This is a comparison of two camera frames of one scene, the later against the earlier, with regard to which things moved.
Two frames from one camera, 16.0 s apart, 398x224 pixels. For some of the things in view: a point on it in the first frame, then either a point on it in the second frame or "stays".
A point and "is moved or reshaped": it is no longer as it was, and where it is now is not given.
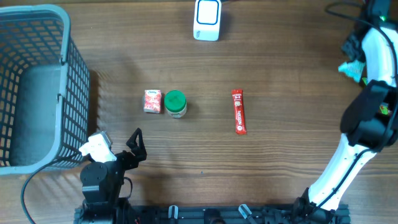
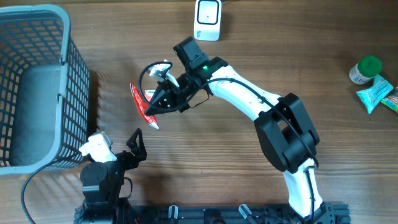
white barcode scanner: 207,20 stays
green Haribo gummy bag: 384,107 is moved or reshaped
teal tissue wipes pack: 354,68 is moved or reshaped
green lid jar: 175,103 is moved or reshaped
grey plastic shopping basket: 45,91 stays
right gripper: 348,45 to 173,97
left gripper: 139,151 stays
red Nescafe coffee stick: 239,111 to 142,106
